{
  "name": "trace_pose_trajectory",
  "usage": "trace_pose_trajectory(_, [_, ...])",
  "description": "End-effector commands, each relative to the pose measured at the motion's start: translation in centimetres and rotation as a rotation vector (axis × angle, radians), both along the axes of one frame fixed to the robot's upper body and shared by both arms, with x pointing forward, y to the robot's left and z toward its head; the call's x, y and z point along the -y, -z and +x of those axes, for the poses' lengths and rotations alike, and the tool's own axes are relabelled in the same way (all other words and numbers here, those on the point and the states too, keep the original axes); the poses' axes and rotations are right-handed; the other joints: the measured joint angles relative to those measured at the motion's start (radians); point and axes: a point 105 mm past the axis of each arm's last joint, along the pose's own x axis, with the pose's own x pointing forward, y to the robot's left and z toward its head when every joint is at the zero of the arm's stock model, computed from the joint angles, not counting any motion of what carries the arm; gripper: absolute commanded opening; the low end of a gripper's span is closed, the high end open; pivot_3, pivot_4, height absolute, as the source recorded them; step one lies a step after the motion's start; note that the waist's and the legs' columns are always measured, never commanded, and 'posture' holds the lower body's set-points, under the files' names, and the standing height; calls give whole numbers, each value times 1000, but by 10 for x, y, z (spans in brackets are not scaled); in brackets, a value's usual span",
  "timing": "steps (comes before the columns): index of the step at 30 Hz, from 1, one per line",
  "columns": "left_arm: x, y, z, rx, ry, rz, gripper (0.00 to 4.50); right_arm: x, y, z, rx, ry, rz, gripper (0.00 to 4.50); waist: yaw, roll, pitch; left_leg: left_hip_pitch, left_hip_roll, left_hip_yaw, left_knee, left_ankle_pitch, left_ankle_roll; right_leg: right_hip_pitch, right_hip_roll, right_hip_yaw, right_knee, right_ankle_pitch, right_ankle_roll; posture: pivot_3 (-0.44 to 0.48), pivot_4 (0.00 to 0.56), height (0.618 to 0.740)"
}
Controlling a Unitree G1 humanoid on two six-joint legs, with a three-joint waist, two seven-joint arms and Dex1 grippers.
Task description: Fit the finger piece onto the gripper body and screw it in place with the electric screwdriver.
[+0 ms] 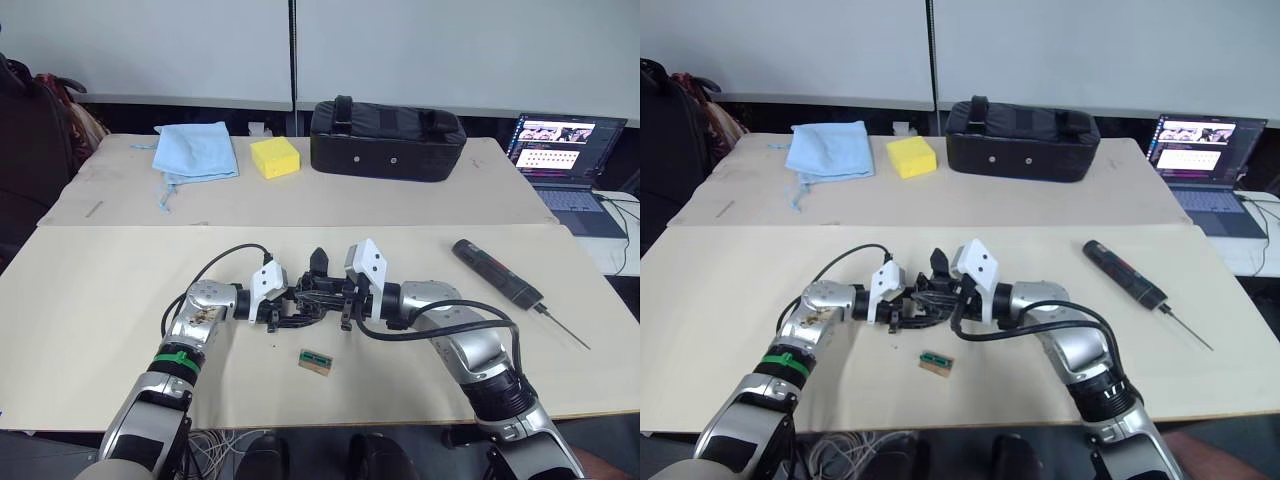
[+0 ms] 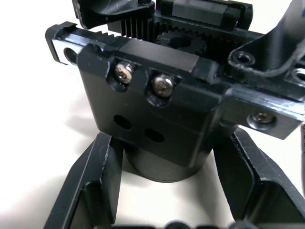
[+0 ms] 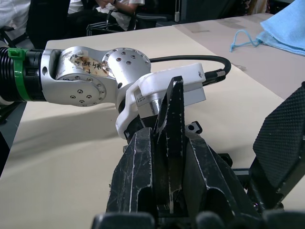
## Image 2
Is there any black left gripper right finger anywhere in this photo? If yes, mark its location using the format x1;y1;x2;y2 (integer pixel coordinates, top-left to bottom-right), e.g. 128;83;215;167
213;128;305;229

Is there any silver screw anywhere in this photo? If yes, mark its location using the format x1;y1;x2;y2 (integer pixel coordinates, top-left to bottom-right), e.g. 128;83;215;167
114;61;133;84
253;112;273;124
152;74;174;97

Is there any black gripper finger piece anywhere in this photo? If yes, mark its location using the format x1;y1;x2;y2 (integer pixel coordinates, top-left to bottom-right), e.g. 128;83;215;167
227;0;305;80

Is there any black ribbed finger piece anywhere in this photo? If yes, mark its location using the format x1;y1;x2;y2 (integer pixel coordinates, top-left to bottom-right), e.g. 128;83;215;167
72;0;155;29

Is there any black gripper body workpiece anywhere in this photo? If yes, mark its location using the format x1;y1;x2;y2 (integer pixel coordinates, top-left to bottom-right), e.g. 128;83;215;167
44;0;305;184

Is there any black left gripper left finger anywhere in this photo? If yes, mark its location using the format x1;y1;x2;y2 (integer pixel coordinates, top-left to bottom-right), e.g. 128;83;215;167
42;132;125;229

